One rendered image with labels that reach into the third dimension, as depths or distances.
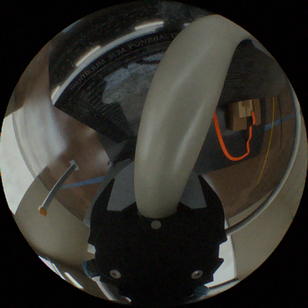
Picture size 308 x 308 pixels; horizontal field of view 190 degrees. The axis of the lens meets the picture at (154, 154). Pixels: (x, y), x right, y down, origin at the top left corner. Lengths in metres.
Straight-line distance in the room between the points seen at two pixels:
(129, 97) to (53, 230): 6.92
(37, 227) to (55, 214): 1.77
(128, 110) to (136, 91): 0.07
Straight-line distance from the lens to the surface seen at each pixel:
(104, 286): 0.75
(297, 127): 0.41
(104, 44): 0.22
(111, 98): 0.25
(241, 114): 1.08
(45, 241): 7.09
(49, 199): 1.63
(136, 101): 0.27
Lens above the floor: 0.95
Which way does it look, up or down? 59 degrees down
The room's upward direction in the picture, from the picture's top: 174 degrees counter-clockwise
